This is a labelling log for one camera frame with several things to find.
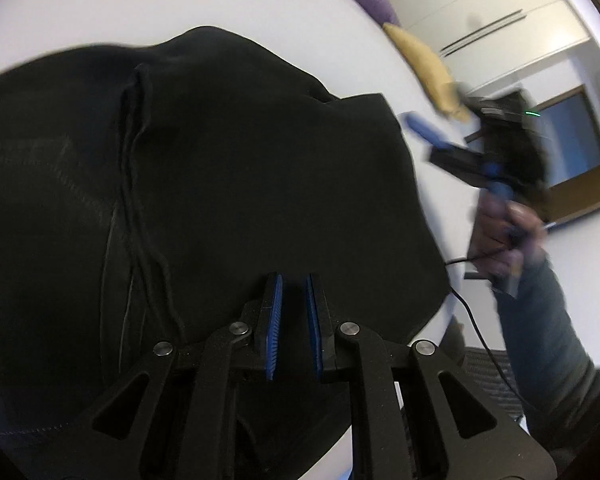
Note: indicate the bed with white sheet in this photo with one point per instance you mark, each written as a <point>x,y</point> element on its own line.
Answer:
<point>255,0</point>

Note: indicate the black pants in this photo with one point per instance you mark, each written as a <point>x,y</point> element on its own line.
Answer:
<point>230,185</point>

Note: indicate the wood framed window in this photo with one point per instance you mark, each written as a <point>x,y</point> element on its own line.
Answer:
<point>575,135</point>

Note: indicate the yellow cloth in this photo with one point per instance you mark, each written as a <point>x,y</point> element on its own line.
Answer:
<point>425,65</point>

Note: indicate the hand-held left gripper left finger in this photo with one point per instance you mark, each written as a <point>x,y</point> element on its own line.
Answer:
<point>272,320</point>

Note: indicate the person's right hand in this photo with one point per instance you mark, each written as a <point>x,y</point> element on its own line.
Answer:
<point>525,230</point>

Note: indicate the person's right forearm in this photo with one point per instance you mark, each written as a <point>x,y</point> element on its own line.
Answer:
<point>555,350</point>

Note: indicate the dark mesh mat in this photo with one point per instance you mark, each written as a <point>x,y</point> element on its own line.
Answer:
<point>485,375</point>

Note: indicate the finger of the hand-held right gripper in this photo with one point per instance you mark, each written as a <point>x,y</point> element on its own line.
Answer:
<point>425,130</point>

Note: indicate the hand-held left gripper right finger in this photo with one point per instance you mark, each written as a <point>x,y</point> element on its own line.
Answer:
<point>314,325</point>

